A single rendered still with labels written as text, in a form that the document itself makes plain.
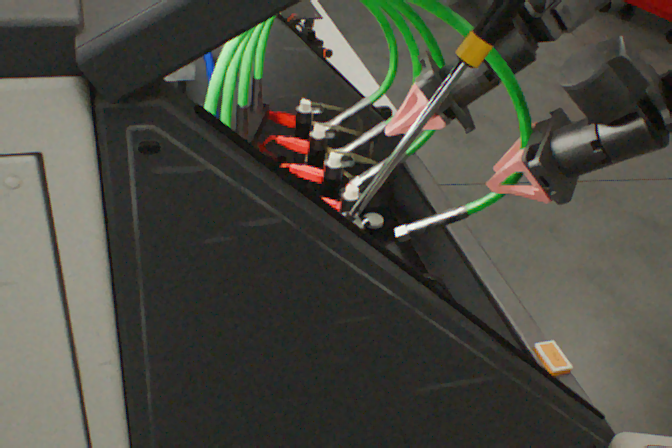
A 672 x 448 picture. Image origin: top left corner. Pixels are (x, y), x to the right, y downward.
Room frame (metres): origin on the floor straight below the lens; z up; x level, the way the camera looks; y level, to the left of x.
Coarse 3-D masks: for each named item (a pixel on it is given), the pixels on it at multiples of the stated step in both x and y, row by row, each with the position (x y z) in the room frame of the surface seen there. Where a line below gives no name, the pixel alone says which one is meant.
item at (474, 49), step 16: (496, 0) 0.48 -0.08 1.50; (512, 0) 0.47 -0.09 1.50; (496, 16) 0.47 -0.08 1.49; (512, 16) 0.47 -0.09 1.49; (480, 32) 0.47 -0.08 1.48; (496, 32) 0.47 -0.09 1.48; (464, 48) 0.47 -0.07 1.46; (480, 48) 0.47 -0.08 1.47; (464, 64) 0.47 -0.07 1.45; (448, 80) 0.47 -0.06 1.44; (432, 112) 0.47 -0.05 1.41; (416, 128) 0.46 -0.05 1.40; (400, 144) 0.46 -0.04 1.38; (384, 176) 0.46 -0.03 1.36; (368, 192) 0.46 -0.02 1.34
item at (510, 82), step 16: (416, 0) 0.71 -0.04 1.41; (432, 0) 0.71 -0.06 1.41; (448, 16) 0.71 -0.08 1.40; (464, 32) 0.71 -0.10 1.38; (224, 48) 0.71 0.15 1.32; (224, 64) 0.71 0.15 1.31; (496, 64) 0.71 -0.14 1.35; (512, 80) 0.71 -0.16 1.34; (208, 96) 0.71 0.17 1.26; (512, 96) 0.71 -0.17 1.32; (528, 112) 0.71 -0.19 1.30; (528, 128) 0.71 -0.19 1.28; (512, 176) 0.71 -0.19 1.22; (480, 208) 0.71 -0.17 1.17
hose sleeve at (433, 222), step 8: (456, 208) 0.72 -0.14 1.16; (464, 208) 0.71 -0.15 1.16; (432, 216) 0.72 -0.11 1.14; (440, 216) 0.71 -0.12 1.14; (448, 216) 0.71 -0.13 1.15; (456, 216) 0.71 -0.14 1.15; (464, 216) 0.71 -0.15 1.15; (408, 224) 0.72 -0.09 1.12; (416, 224) 0.71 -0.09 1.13; (424, 224) 0.71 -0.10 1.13; (432, 224) 0.71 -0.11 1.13; (440, 224) 0.71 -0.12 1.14; (448, 224) 0.71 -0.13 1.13; (408, 232) 0.71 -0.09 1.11; (416, 232) 0.71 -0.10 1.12; (424, 232) 0.71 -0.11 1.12
